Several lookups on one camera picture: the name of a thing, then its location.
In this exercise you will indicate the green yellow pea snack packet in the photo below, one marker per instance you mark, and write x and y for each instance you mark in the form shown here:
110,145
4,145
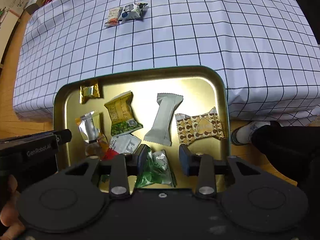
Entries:
121,115

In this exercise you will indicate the gold metal tray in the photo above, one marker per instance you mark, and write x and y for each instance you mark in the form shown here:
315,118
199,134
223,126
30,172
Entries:
201,87

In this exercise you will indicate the silver orange snack packet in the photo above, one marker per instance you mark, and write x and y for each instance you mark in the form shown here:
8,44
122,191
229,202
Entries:
96,143

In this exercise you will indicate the person left hand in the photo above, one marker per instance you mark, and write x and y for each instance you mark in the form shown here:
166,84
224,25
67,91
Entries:
9,213

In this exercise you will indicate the white sneaker shoe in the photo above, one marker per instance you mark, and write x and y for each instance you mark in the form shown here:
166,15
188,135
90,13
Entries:
242,135

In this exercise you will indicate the green leaf snack packet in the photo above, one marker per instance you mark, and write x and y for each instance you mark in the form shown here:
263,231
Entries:
156,170

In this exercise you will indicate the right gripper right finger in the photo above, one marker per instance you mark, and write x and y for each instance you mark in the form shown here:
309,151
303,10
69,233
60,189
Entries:
200,165

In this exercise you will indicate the blue white blueberry snack packet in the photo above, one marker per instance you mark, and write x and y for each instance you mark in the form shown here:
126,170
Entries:
132,11

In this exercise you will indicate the white grid tablecloth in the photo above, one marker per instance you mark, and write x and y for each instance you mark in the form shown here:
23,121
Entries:
264,51

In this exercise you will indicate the gold foil candy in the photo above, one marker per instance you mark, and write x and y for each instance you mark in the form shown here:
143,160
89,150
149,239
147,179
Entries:
89,92

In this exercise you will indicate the pink hawthorn strip packet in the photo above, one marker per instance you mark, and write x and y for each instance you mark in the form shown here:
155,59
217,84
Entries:
113,17

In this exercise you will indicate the silver white snack bar packet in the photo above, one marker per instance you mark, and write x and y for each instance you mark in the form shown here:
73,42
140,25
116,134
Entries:
160,131

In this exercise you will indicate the white printed snack packet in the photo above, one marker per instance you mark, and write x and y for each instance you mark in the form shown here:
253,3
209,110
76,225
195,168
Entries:
125,143

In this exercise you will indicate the brown heart pattern snack packet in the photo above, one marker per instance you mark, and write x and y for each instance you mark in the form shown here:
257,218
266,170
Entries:
192,128

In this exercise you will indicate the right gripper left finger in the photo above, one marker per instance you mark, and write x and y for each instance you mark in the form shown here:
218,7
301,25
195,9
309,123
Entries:
123,166

